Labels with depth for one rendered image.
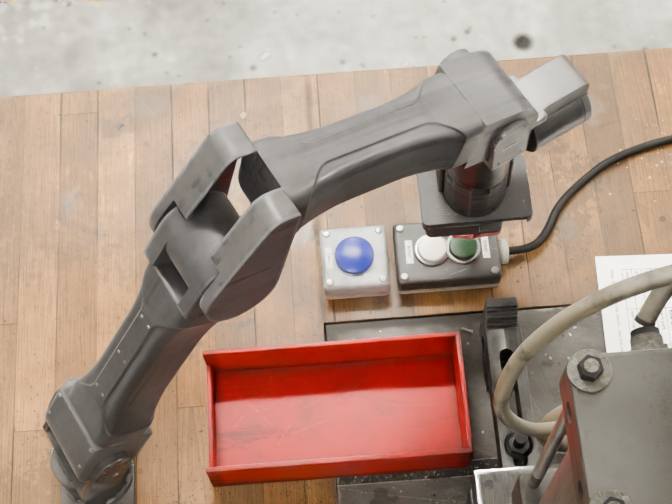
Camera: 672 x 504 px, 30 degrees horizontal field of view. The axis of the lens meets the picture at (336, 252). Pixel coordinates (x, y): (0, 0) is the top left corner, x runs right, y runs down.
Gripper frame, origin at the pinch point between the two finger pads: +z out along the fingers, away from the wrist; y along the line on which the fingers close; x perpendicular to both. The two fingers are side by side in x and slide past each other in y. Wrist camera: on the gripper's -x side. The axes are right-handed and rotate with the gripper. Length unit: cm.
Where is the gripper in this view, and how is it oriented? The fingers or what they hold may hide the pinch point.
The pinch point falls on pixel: (469, 230)
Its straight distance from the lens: 125.1
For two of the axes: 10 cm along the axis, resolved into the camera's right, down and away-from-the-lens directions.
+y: -10.0, 0.9, 0.2
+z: 0.5, 4.0, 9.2
